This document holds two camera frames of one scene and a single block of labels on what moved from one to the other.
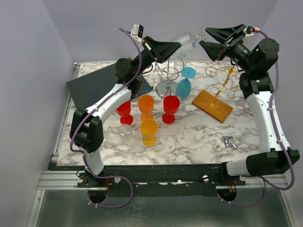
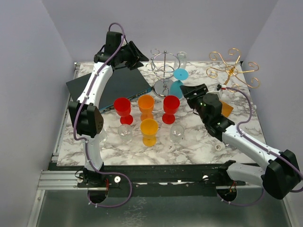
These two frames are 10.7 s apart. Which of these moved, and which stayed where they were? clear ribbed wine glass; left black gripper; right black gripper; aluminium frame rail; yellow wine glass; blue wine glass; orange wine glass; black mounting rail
Moved: right black gripper; blue wine glass; left black gripper; clear ribbed wine glass
Stayed: black mounting rail; orange wine glass; yellow wine glass; aluminium frame rail
